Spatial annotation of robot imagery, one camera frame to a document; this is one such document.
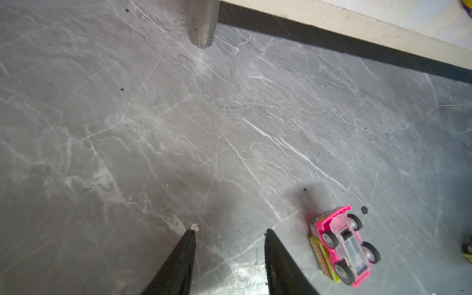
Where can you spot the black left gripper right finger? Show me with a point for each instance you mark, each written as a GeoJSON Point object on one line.
{"type": "Point", "coordinates": [284, 277]}

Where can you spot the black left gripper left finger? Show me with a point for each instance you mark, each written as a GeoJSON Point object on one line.
{"type": "Point", "coordinates": [175, 276]}

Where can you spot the yellow banana figure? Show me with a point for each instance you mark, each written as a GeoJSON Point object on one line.
{"type": "Point", "coordinates": [467, 4]}

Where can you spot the white two-tier metal shelf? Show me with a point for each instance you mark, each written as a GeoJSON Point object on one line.
{"type": "Point", "coordinates": [436, 30]}

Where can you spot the pink black toy car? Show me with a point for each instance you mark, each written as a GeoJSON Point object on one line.
{"type": "Point", "coordinates": [342, 254]}

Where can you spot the green orange toy car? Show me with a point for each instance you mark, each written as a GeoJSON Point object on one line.
{"type": "Point", "coordinates": [467, 251]}

